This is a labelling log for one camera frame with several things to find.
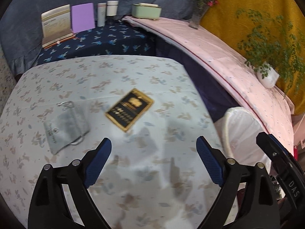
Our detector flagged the grey face mask pouch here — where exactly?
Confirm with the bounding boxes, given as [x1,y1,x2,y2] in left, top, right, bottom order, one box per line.
[43,101,90,155]

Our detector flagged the black gold cigarette box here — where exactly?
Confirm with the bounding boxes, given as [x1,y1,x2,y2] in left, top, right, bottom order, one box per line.
[105,88,154,132]

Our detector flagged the white lined trash bin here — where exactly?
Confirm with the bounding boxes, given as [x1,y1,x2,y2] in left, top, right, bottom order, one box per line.
[214,107,271,172]

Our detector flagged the pink dotted cloth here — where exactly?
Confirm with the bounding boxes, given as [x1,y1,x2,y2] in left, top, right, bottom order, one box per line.
[123,16,294,152]

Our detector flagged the rabbit print light tablecloth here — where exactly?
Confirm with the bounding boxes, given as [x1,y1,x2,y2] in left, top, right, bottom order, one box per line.
[1,55,221,228]

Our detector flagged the green plant in white pot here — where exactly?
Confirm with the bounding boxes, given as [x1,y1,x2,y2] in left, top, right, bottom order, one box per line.
[236,8,304,93]

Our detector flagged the mustard yellow cloth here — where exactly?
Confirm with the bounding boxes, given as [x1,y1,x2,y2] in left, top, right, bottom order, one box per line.
[201,0,304,115]

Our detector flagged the navy floral cloth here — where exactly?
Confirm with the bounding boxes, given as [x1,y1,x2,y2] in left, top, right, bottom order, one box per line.
[37,22,156,65]

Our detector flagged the purple notebook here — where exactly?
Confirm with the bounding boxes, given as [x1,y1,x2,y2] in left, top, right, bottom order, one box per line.
[71,3,95,33]

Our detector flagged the glass vase with pink flowers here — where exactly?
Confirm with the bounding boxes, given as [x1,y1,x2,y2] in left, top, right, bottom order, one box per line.
[189,0,218,30]

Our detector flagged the blue grey backdrop cloth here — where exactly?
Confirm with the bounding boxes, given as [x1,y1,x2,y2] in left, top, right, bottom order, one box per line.
[1,0,192,76]

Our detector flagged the white cosmetic tube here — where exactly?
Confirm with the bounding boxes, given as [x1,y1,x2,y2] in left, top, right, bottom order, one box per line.
[97,3,107,27]

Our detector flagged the white cosmetic jar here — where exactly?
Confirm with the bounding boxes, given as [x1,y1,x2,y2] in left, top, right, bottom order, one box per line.
[107,1,118,17]

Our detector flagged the green tissue box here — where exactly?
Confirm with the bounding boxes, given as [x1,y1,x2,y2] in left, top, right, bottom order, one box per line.
[131,3,162,20]

